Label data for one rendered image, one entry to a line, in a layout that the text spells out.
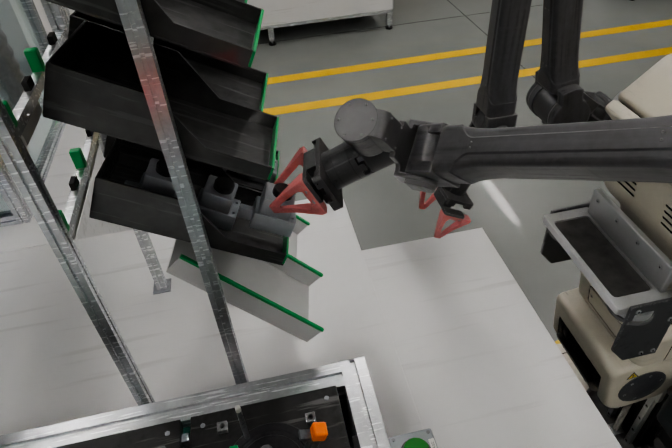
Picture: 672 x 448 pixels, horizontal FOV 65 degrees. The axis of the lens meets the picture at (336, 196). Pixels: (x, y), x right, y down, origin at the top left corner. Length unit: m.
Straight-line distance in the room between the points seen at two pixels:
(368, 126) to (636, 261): 0.62
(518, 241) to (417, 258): 1.39
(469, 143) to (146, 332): 0.83
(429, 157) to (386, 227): 1.94
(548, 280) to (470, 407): 1.49
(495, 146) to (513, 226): 2.10
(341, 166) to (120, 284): 0.76
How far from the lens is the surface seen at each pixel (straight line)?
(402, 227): 2.62
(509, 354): 1.13
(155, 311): 1.26
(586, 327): 1.30
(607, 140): 0.54
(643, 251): 1.08
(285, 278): 1.01
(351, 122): 0.66
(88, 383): 1.20
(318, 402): 0.93
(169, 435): 0.95
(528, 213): 2.79
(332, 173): 0.73
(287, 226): 0.79
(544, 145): 0.57
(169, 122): 0.64
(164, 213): 0.77
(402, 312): 1.17
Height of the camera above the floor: 1.77
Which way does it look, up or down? 39 degrees down
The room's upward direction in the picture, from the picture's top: 4 degrees counter-clockwise
